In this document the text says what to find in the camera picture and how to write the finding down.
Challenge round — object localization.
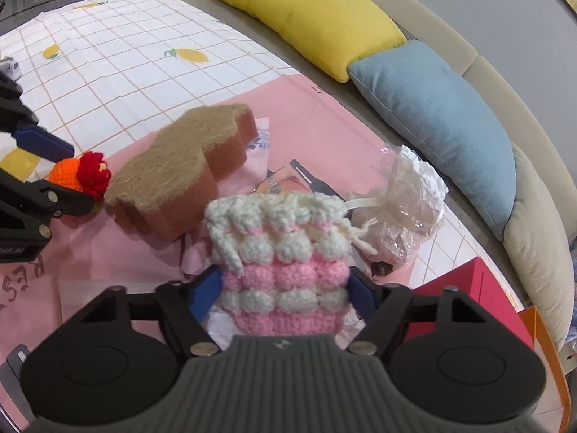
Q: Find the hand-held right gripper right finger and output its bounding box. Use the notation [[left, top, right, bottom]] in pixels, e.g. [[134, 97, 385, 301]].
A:
[[347, 268, 492, 356]]

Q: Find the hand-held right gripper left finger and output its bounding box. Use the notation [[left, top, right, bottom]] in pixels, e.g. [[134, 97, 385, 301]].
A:
[[67, 265, 224, 358]]

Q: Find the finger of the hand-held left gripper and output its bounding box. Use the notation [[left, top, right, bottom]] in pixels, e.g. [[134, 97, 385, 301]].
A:
[[0, 169, 105, 244], [0, 72, 75, 163]]

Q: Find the orange crochet toy red flower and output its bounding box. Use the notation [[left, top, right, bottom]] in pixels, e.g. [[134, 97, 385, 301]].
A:
[[49, 151, 113, 214]]

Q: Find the pink white crochet pouch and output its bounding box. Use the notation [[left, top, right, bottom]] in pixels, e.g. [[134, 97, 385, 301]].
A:
[[204, 192, 377, 337]]

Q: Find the brown flower-shaped sponge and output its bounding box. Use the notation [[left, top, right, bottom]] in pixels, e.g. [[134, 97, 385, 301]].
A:
[[105, 103, 260, 241]]

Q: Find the orange box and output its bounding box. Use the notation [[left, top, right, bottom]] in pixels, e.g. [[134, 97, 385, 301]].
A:
[[518, 307, 573, 431]]

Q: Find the clear plastic bag white filling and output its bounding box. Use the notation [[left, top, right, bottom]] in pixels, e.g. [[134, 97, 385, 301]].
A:
[[345, 144, 449, 276]]

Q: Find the red box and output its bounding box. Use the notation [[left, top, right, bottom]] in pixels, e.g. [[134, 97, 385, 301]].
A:
[[412, 256, 535, 350]]

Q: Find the white lemon print sheet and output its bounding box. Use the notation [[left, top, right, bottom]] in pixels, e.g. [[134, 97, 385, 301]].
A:
[[0, 0, 526, 307]]

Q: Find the pink printed cloth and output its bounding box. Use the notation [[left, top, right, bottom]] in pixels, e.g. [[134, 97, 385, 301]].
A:
[[0, 74, 406, 431]]

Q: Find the beige sofa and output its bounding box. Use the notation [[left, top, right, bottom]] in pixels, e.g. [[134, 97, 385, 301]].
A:
[[124, 0, 575, 353]]

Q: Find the blue pillow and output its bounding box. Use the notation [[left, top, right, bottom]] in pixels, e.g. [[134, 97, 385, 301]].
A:
[[348, 40, 517, 242]]

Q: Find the yellow pillow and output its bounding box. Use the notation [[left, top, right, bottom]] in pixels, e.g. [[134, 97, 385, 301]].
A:
[[206, 0, 408, 84]]

